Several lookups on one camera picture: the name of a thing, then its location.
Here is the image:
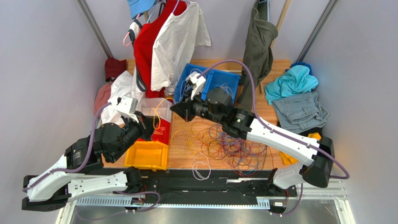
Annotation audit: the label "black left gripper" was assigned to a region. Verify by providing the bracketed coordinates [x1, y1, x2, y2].
[111, 110, 163, 162]

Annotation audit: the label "white cable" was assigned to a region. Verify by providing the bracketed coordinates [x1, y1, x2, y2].
[180, 66, 234, 103]

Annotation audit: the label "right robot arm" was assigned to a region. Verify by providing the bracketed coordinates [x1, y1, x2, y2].
[171, 87, 334, 189]

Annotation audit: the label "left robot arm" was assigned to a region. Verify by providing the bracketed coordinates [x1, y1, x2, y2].
[21, 112, 160, 212]

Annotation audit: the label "red storage bin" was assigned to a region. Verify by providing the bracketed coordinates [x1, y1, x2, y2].
[137, 117, 171, 148]

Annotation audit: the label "white storage bin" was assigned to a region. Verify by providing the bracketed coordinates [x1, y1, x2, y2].
[136, 98, 172, 123]

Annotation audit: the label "yellow storage bin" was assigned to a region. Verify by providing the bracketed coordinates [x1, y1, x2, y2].
[124, 141, 169, 172]

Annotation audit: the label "blue divided bin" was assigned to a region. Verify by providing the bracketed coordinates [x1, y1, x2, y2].
[174, 63, 241, 103]

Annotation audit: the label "white cloth on floor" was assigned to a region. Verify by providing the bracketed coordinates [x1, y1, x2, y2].
[101, 67, 147, 125]

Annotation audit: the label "white t-shirt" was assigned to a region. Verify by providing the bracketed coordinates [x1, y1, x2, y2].
[150, 1, 212, 95]

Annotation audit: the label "maroon cloth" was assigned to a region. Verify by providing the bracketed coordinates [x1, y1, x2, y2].
[105, 57, 127, 82]

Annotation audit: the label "red t-shirt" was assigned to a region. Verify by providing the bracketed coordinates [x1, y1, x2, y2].
[134, 0, 187, 98]

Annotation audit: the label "olive green garment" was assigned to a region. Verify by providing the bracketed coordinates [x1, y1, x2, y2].
[237, 0, 279, 112]

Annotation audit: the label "blue hat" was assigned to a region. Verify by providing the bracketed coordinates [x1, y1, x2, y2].
[127, 0, 158, 19]

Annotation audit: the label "light blue jeans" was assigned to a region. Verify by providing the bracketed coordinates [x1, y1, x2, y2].
[272, 92, 330, 134]

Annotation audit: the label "yellow cloth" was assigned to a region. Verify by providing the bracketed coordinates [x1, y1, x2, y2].
[279, 133, 322, 165]

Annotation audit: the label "teal cloth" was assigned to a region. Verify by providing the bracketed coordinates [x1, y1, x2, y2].
[264, 66, 319, 105]

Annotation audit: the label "dark blue cloth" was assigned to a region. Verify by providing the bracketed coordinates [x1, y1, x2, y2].
[285, 62, 313, 76]

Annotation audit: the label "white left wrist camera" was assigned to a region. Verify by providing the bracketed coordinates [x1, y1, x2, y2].
[115, 96, 139, 123]

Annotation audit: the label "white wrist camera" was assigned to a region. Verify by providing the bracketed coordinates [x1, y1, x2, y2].
[115, 96, 139, 123]
[185, 71, 206, 100]

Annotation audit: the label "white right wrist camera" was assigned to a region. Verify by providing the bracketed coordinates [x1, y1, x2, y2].
[185, 71, 206, 100]

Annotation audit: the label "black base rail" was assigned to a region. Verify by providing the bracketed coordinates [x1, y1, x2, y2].
[65, 168, 349, 210]

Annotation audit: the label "pink cable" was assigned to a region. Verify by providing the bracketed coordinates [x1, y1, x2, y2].
[208, 121, 274, 178]

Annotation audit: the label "orange cable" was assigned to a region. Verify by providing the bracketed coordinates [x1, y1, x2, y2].
[186, 121, 268, 175]

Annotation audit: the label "blue cable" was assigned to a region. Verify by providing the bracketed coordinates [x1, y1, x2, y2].
[208, 124, 268, 176]

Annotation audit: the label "purple right arm hose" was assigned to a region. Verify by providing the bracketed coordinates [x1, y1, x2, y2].
[196, 59, 351, 217]

